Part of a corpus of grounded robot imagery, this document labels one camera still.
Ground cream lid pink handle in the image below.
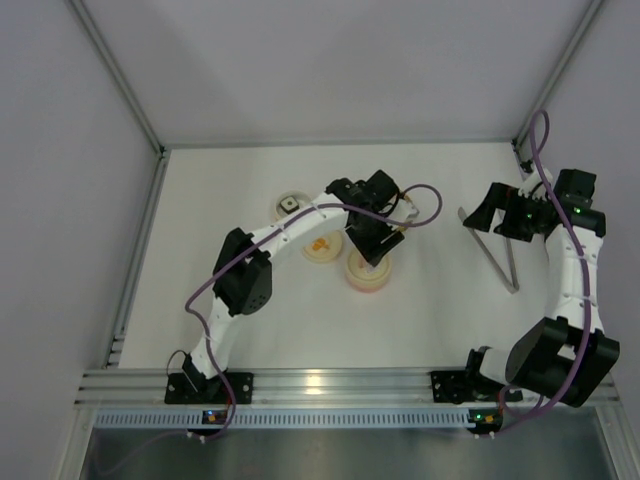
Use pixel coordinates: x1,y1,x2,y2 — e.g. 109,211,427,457
346,248,392,282

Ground cream lid orange handle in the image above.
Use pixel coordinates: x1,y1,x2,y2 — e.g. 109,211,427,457
302,231,344,264

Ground metal tongs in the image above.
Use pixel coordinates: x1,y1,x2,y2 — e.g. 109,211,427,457
465,227,520,295

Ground sushi roll piece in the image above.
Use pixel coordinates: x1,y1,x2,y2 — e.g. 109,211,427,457
281,198,299,211

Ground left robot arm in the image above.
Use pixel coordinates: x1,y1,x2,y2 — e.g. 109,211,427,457
183,170,418,390

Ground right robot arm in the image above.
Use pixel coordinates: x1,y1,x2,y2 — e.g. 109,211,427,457
460,169,620,407

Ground pink lunch bowl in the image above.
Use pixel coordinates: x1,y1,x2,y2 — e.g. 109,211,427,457
346,273,390,293

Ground orange lunch bowl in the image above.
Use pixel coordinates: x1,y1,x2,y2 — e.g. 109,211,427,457
273,190,312,221

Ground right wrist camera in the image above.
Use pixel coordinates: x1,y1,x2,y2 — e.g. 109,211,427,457
518,161,548,201

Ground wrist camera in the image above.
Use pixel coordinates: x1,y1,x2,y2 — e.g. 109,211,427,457
390,199,420,224
518,161,548,201

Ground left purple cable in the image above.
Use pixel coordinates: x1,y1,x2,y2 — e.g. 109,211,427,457
184,183,444,441

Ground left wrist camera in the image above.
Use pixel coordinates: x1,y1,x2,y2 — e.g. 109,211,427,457
390,199,420,224

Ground right aluminium frame post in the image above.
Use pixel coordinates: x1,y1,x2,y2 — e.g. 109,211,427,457
511,0,609,153

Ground aluminium frame post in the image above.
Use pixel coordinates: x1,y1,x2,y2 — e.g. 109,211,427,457
511,0,609,153
64,0,167,154

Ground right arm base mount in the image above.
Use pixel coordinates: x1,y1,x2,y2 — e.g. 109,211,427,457
429,346,507,405

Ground slotted cable duct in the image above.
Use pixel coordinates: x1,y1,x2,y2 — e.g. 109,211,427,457
94,408,479,430

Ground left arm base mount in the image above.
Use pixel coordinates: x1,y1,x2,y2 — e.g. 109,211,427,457
164,371,254,405

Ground aluminium front rail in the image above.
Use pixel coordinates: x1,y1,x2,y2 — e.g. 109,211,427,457
74,365,619,407

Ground left aluminium frame post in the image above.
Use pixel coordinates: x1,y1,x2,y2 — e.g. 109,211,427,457
64,0,167,154

